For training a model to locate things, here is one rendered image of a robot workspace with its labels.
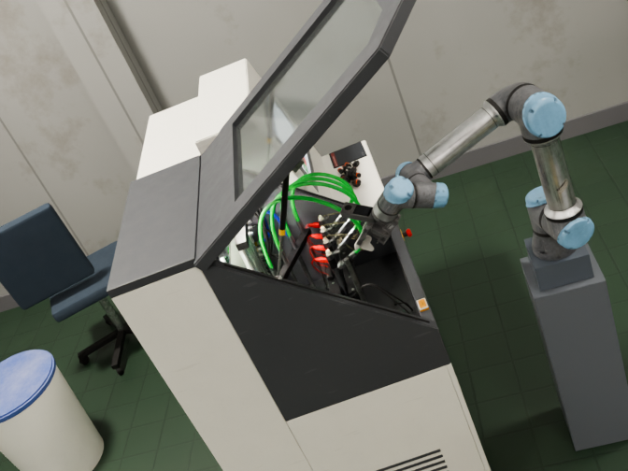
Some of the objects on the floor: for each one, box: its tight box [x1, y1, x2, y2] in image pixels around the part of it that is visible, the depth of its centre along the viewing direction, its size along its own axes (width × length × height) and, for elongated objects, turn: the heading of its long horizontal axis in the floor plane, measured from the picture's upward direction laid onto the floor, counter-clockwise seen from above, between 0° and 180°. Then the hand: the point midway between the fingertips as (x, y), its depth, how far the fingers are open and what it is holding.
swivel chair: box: [0, 203, 134, 375], centre depth 449 cm, size 64×61×110 cm
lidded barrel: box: [0, 350, 104, 471], centre depth 392 cm, size 48×48×59 cm
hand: (359, 237), depth 249 cm, fingers open, 7 cm apart
